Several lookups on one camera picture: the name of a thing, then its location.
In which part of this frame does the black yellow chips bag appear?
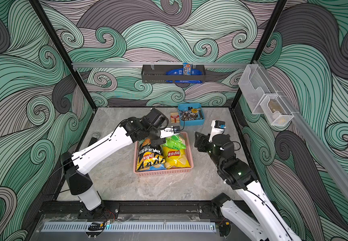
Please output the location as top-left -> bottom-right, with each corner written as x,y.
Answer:
136,139 -> 165,168

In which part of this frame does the green chips bag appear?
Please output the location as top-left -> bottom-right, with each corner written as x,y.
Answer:
163,135 -> 187,150

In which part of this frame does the blue chips bag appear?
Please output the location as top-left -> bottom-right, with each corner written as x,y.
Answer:
136,163 -> 166,172

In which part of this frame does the pink plastic basket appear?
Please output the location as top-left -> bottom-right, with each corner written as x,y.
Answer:
133,132 -> 194,177

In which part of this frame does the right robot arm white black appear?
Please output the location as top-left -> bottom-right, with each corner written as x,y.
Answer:
195,132 -> 301,241

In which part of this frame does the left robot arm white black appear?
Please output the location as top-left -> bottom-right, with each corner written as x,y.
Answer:
61,108 -> 177,211

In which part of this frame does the red playing card box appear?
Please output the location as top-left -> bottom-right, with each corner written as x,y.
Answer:
170,112 -> 180,123

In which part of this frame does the blue tray of chess pieces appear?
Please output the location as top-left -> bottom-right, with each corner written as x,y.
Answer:
178,103 -> 205,127

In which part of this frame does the black metal bar on table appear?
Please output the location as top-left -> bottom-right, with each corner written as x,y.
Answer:
88,137 -> 98,147

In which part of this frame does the blue packet on shelf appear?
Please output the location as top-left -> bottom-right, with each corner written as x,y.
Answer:
166,69 -> 203,83

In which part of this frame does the small snack packet on shelf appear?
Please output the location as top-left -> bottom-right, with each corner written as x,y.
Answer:
183,63 -> 192,75

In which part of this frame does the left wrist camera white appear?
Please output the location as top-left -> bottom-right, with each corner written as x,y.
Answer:
160,126 -> 181,139

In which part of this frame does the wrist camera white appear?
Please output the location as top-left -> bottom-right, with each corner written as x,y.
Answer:
209,120 -> 226,143
160,126 -> 181,139

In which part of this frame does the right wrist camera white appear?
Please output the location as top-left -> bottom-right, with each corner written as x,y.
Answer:
209,120 -> 226,143

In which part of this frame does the black wall shelf basket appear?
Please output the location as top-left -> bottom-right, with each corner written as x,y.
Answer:
141,64 -> 206,83

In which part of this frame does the large clear wall bin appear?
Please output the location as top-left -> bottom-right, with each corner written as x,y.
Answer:
239,64 -> 274,114

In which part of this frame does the small clear wall bin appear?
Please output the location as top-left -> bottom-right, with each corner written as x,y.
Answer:
260,94 -> 293,127

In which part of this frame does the white slotted cable duct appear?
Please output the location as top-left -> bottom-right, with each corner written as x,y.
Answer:
40,222 -> 217,233

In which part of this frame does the aluminium wall rail back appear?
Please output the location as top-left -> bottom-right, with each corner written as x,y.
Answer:
72,61 -> 249,69

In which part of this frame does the aluminium wall rail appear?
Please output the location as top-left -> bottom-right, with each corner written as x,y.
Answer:
253,60 -> 348,201
72,61 -> 249,69

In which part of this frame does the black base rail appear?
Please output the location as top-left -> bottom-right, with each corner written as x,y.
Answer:
38,200 -> 280,215

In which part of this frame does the aluminium wall rail right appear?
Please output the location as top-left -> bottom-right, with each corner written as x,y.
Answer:
253,60 -> 348,201

